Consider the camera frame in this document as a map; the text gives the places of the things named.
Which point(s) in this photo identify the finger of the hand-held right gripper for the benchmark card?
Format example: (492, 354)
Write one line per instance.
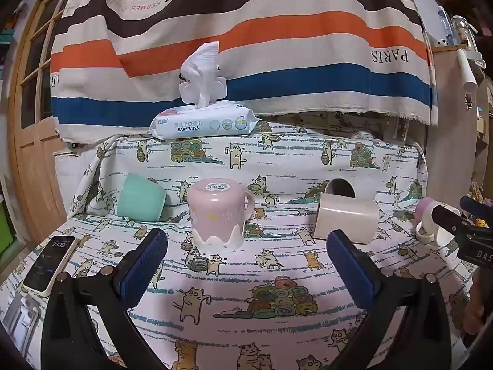
(475, 206)
(446, 219)

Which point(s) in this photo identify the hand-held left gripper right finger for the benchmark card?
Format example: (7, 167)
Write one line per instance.
(351, 271)

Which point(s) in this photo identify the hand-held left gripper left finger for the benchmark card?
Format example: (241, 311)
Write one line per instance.
(143, 264)

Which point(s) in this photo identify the pink and white cup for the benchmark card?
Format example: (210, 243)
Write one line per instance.
(425, 210)

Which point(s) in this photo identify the person's right forearm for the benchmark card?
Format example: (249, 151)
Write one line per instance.
(479, 308)

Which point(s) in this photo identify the beige cup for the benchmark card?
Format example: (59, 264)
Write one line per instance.
(346, 217)

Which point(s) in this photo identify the mint green cup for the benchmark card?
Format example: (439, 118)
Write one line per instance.
(138, 198)

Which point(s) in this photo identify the pink cup with white base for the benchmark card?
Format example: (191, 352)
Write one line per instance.
(215, 212)

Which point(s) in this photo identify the wooden cabinet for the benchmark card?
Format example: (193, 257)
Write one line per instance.
(448, 135)

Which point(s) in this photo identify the smartphone in cream case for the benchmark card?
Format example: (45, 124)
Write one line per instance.
(48, 264)

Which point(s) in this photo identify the cat print tablecloth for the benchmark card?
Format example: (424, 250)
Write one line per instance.
(246, 308)

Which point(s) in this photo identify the white paper roll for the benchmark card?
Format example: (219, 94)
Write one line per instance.
(466, 70)

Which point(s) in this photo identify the baby wipes pack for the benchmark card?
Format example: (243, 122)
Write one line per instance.
(204, 123)

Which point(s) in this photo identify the wooden door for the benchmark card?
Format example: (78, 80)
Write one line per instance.
(38, 131)

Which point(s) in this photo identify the clear bottle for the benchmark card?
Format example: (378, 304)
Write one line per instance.
(464, 31)

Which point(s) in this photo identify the pale blue bottle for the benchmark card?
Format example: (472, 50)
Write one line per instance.
(443, 27)

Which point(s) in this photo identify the striped hanging cloth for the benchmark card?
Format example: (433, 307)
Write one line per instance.
(246, 46)

